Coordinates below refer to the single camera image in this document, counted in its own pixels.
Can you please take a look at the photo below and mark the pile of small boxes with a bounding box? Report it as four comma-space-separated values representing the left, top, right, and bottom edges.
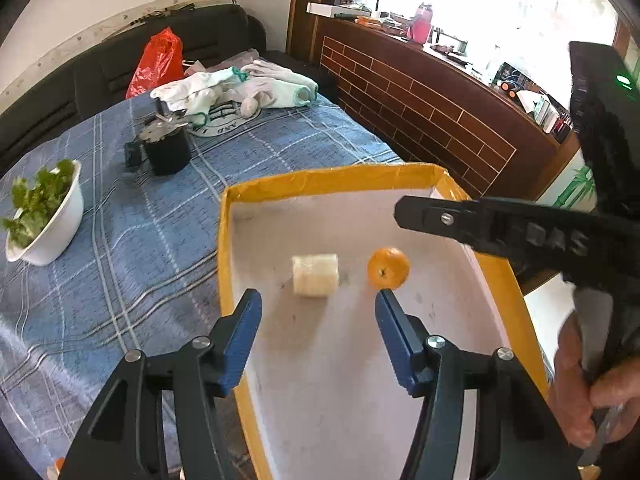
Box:
517, 87, 573, 143

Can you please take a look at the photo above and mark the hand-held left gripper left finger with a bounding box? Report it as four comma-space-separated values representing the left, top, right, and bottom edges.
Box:
60, 288, 263, 480

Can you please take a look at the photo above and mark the black sofa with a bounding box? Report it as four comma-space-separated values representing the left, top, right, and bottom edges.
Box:
0, 4, 341, 171

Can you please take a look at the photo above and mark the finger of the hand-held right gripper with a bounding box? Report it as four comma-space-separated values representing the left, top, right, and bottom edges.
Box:
394, 195, 501, 261

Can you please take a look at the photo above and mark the person's right hand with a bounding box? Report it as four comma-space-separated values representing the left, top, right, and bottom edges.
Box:
547, 310, 640, 451

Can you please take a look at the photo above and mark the blue plaid tablecloth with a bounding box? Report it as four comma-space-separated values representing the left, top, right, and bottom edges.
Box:
0, 91, 406, 480

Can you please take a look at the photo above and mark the yellow-rimmed white tray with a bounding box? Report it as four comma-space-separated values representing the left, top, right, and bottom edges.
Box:
217, 161, 551, 480

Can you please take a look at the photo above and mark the pink bottle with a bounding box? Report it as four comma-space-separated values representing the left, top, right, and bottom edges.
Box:
407, 2, 435, 44

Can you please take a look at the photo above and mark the white bowl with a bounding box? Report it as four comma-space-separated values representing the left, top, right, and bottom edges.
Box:
5, 160, 85, 267

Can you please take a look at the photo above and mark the peeled banana piece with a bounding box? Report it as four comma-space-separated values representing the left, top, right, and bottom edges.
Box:
291, 253, 340, 298

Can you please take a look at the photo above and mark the bamboo print panel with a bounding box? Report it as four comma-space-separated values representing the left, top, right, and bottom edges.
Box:
550, 152, 598, 211

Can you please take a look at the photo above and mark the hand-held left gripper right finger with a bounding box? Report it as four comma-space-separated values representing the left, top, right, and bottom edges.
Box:
375, 288, 581, 480

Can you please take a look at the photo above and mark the red plastic bag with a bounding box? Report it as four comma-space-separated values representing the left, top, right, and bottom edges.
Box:
125, 26, 185, 100

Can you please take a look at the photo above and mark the green leafy vegetable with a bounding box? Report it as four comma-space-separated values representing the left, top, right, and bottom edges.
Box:
0, 158, 76, 248

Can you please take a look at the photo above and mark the black mug with metal lid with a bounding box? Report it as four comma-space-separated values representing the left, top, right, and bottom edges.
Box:
124, 110, 193, 177

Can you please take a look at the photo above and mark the grey cloth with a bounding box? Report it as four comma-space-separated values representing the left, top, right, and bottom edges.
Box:
185, 48, 261, 76

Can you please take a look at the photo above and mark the flat white box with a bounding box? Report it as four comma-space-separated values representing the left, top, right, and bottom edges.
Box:
306, 1, 373, 17

